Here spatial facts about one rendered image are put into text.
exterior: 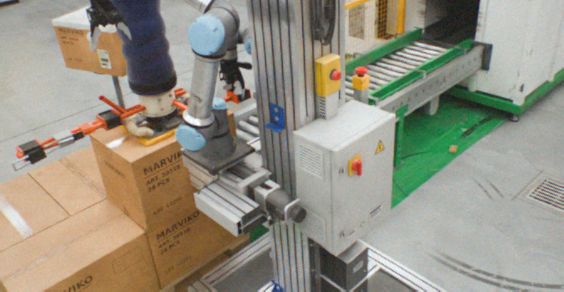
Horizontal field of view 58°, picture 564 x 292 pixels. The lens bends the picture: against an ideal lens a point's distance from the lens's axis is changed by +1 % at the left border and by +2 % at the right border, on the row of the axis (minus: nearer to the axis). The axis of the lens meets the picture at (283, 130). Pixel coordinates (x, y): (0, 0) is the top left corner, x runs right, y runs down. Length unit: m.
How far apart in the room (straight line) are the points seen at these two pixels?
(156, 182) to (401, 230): 1.57
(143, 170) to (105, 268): 0.49
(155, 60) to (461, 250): 2.01
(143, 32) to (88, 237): 1.02
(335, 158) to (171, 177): 1.04
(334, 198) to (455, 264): 1.43
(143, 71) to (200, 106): 0.62
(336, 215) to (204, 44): 0.76
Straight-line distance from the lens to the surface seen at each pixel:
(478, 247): 3.24
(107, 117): 2.44
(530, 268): 3.21
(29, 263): 2.64
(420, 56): 4.33
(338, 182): 1.77
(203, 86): 1.77
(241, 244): 3.06
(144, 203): 2.48
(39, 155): 2.33
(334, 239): 1.93
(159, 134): 2.45
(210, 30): 1.65
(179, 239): 2.72
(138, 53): 2.35
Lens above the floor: 2.14
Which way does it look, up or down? 30 degrees down
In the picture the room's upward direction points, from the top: 4 degrees counter-clockwise
